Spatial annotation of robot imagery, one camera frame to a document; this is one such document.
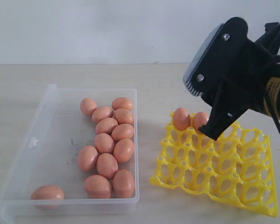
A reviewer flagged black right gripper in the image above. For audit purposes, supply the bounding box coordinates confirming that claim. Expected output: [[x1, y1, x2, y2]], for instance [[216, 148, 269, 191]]
[[198, 42, 280, 140]]

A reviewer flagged yellow plastic egg tray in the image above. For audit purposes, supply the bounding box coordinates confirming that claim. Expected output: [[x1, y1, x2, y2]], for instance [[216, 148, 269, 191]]
[[149, 122, 278, 217]]

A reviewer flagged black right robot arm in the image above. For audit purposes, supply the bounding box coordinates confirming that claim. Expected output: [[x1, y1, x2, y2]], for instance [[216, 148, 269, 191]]
[[199, 43, 280, 140]]

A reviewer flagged clear plastic storage box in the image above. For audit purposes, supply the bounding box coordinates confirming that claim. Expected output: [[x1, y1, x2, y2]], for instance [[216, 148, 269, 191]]
[[0, 84, 140, 224]]

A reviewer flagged brown egg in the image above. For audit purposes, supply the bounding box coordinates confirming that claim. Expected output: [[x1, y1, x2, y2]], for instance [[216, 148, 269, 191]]
[[95, 118, 118, 134], [173, 107, 191, 131], [77, 146, 99, 172], [91, 106, 113, 123], [94, 133, 115, 154], [80, 98, 98, 116], [84, 175, 112, 199], [111, 124, 134, 141], [30, 185, 65, 200], [113, 138, 135, 163], [112, 169, 135, 198], [96, 153, 119, 180], [112, 97, 134, 111], [114, 108, 134, 125], [193, 112, 209, 134]]

